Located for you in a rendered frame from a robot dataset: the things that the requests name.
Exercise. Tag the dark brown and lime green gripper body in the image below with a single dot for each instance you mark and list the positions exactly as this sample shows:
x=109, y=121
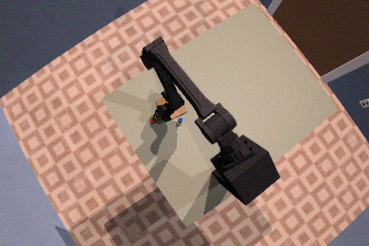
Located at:
x=163, y=118

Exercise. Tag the orange mat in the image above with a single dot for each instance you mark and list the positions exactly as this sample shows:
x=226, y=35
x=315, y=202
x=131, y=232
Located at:
x=177, y=113

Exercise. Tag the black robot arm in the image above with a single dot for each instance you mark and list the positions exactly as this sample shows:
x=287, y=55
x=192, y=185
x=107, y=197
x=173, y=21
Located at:
x=217, y=128

